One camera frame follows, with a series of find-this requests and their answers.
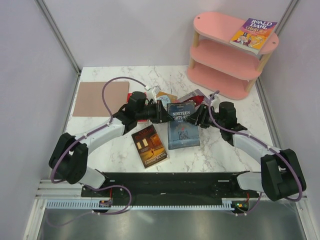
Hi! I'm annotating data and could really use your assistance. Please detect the red Treehouse book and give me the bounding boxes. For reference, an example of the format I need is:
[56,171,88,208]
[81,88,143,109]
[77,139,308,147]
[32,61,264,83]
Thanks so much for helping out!
[125,91,147,115]

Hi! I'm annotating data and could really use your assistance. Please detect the tan Othello book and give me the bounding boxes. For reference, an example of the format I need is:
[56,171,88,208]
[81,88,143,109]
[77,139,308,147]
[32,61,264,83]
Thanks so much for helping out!
[156,91,178,108]

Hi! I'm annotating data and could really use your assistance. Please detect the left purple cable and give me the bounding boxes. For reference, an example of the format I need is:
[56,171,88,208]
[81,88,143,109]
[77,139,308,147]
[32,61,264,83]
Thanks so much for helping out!
[44,76,151,228]

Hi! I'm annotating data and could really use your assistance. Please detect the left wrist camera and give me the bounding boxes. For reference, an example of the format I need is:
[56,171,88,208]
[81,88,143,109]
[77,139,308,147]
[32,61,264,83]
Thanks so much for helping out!
[149,85,161,98]

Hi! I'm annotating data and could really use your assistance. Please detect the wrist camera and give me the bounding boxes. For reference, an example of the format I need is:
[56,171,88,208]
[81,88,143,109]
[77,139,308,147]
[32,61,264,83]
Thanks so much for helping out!
[149,85,161,98]
[204,93,216,105]

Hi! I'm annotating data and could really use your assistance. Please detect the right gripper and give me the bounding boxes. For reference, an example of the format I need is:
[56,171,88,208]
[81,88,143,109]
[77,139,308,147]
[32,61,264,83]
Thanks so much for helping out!
[183,104,225,130]

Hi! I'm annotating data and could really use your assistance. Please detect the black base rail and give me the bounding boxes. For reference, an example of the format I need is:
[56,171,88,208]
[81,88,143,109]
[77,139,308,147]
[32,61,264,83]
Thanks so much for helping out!
[81,172,259,199]

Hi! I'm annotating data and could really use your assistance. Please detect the pink three-tier shelf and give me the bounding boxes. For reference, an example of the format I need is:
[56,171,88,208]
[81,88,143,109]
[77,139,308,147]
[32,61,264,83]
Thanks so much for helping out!
[187,11,279,100]

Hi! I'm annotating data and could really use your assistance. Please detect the white slotted cable duct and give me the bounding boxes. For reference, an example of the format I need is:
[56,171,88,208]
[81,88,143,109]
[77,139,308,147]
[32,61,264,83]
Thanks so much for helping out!
[45,199,244,211]

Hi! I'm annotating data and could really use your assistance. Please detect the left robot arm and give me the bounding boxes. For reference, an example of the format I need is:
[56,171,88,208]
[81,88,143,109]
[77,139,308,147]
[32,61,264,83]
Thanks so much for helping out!
[48,91,174,197]

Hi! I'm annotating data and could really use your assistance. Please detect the pink Shakespeare story book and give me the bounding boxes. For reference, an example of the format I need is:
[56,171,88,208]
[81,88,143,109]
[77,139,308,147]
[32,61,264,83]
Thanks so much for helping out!
[176,89,210,108]

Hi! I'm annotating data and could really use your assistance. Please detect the Roald Dahl Charlie book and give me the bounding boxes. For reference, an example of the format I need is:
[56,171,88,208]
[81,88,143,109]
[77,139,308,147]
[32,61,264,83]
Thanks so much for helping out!
[229,18,278,55]

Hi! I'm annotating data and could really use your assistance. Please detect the blue Nineteen Eighty-Four book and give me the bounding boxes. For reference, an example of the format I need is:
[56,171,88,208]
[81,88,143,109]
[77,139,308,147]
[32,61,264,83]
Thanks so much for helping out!
[167,101,200,150]

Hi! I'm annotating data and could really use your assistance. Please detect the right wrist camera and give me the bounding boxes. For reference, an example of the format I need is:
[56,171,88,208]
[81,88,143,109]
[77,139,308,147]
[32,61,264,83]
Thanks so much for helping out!
[204,93,216,105]

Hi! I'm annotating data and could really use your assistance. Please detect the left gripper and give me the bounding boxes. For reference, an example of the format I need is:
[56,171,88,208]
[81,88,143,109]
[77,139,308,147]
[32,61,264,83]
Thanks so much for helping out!
[135,99,174,124]

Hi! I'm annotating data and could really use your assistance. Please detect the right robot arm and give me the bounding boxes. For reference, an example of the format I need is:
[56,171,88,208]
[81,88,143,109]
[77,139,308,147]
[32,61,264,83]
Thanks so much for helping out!
[186,101,307,202]

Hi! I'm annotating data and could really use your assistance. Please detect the brown Edward Tulane book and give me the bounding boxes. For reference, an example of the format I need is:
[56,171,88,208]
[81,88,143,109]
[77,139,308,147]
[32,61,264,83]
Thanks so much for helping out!
[131,124,169,169]

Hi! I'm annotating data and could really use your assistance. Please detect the brown cardboard file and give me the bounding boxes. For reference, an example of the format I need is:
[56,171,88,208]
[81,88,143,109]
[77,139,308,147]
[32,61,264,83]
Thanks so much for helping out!
[72,81,130,117]

